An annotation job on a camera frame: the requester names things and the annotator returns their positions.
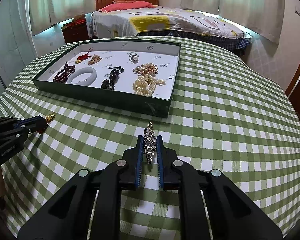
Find gold ingot red tassel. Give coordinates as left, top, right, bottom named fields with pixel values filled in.
left=38, top=113, right=56, bottom=134

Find dark red bead bracelet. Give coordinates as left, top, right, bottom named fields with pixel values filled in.
left=52, top=61, right=76, bottom=84

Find pale jade bangle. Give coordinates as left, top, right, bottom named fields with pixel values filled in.
left=66, top=67, right=97, bottom=87

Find red knot gold charm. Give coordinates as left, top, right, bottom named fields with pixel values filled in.
left=75, top=48, right=93, bottom=64

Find dark stone pendant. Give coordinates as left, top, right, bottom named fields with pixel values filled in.
left=101, top=66, right=125, bottom=90

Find rose gold chain bracelet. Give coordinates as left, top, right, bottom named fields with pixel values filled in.
left=87, top=54, right=103, bottom=66

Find silver rhinestone hair clip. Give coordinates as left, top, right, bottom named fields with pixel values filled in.
left=143, top=122, right=157, bottom=164

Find cream pearl necklace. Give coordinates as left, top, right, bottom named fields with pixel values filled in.
left=132, top=74, right=166, bottom=97

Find silver pearl brooch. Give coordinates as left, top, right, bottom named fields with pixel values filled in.
left=128, top=53, right=139, bottom=63

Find pink pearl cluster bracelet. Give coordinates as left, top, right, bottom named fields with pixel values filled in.
left=133, top=62, right=159, bottom=77

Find green jewelry tray box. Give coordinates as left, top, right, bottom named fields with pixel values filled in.
left=33, top=38, right=181, bottom=118

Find frosted glass wardrobe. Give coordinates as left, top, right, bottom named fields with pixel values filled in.
left=0, top=0, right=37, bottom=96

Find dark wooden nightstand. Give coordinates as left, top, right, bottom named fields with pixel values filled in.
left=61, top=22, right=89, bottom=43

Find green checkered tablecloth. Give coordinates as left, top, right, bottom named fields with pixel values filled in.
left=0, top=38, right=300, bottom=236

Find red boxes on nightstand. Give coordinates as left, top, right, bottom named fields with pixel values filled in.
left=61, top=14, right=86, bottom=30

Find left white curtain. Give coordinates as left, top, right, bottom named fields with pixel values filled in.
left=29, top=0, right=95, bottom=35

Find white curtain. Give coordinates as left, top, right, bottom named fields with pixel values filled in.
left=29, top=0, right=95, bottom=35
left=180, top=0, right=285, bottom=44

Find pink pillow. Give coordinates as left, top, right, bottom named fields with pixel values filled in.
left=99, top=1, right=154, bottom=13

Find red patterned cushion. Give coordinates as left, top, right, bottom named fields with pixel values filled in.
left=113, top=0, right=135, bottom=4

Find bed with patterned sheet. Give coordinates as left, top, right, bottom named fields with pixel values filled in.
left=90, top=6, right=251, bottom=51

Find right white curtain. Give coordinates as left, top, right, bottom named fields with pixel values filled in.
left=180, top=0, right=285, bottom=44

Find wall light switch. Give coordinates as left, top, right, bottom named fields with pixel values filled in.
left=295, top=8, right=300, bottom=16

